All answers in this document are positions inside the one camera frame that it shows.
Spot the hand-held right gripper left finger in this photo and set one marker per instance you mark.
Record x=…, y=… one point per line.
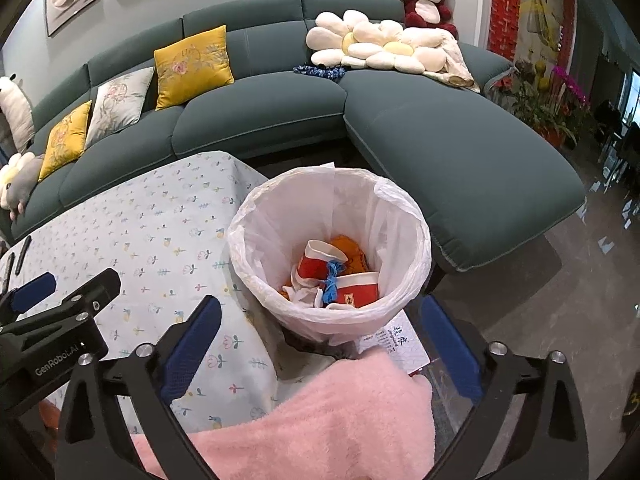
x=192, y=345

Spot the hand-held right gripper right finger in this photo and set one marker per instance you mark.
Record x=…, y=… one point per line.
x=450, y=345

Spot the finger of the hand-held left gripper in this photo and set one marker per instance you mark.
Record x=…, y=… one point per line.
x=32, y=292
x=97, y=292

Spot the red paper cup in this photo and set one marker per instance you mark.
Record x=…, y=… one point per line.
x=355, y=292
x=312, y=267

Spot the small orange wrapper piece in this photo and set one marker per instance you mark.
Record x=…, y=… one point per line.
x=290, y=291

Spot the white tissue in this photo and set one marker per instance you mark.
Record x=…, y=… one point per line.
x=306, y=297

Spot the white lined waste bin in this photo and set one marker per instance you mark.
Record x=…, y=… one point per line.
x=260, y=240

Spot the blue plastic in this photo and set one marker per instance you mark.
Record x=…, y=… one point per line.
x=332, y=282

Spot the black pen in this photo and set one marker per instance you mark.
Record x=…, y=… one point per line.
x=7, y=272
x=23, y=255

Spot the white printed paper sheet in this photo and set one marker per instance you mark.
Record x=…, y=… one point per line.
x=400, y=340

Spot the floral print tablecloth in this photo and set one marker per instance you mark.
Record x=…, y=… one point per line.
x=150, y=240

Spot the grey plush toy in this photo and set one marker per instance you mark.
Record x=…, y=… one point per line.
x=25, y=185

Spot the pink fluffy cloth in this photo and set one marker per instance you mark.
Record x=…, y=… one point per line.
x=325, y=420

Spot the small yellow embroidered cushion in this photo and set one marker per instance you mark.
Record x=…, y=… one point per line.
x=65, y=140

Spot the white animal plush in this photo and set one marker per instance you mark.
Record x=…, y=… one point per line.
x=15, y=110

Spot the teal sectional sofa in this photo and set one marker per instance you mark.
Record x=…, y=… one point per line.
x=450, y=160

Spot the pale embroidered cushion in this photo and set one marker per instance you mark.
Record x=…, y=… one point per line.
x=117, y=105

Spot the large yellow embroidered cushion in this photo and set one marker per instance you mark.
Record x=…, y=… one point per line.
x=192, y=67

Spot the green potted plant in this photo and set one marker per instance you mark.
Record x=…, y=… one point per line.
x=530, y=105

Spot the dark dining furniture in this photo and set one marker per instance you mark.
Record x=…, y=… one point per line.
x=620, y=140

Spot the beige blanket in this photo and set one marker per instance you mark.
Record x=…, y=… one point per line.
x=457, y=67

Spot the pink orchid plant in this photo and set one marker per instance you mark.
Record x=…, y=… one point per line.
x=572, y=87

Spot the blue beaded cloth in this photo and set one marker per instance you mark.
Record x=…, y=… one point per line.
x=320, y=72

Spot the red teddy bear plush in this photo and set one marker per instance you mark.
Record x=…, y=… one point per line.
x=427, y=2

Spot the red wall poster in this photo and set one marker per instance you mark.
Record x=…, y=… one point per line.
x=530, y=5

